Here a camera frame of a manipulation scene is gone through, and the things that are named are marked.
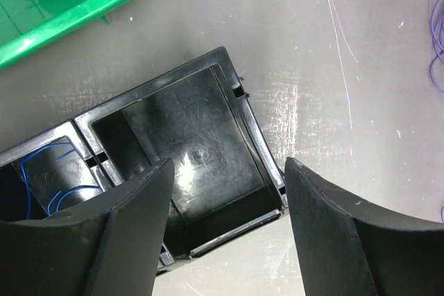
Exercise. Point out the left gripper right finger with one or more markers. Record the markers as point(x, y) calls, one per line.
point(347, 245)

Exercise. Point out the black two-compartment tray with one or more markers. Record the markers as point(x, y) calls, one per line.
point(226, 181)

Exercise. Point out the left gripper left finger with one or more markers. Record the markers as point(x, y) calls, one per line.
point(108, 245)

